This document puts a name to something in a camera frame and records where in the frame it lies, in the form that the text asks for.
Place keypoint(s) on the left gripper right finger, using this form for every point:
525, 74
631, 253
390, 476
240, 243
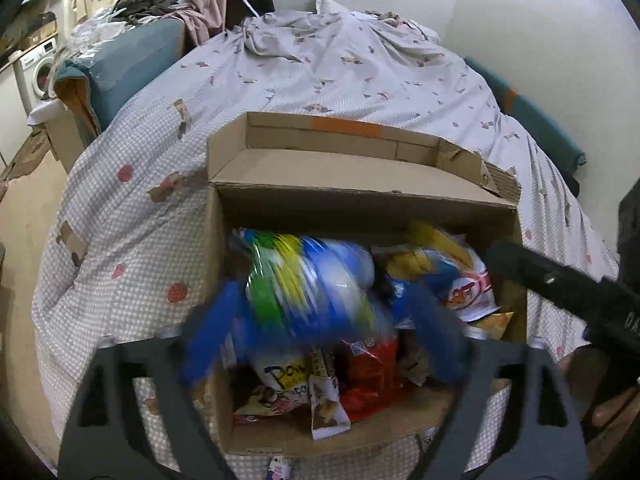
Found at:
540, 435

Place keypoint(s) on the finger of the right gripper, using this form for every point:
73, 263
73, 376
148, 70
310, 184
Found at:
562, 285

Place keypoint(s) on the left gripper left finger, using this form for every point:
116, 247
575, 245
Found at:
104, 437

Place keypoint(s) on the white red Oishi shrimp bag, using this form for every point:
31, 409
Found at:
468, 293

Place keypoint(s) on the blue yellow snack packet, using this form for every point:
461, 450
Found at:
429, 250

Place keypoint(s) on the white Power Life snack bag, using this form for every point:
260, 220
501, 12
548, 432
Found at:
282, 386

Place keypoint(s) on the large red snack bag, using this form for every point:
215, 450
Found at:
371, 378

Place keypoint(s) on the red white chocolate bar packet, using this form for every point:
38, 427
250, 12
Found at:
328, 416

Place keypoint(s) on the blue Lonely God chips bag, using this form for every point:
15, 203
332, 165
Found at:
303, 291

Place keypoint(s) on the yellow snack bag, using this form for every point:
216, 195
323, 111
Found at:
495, 324

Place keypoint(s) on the pink sachet snack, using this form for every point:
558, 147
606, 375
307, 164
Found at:
279, 468

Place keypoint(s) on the person's right hand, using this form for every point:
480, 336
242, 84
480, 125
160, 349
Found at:
607, 407

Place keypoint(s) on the teal bed side cushion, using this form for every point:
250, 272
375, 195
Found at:
548, 134

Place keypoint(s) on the checked bed quilt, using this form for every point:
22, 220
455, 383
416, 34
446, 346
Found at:
126, 255

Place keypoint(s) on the brown door mat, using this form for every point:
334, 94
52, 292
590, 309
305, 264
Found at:
28, 157

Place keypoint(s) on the brown cardboard box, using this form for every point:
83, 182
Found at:
323, 228

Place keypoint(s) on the white washing machine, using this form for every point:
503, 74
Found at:
32, 72

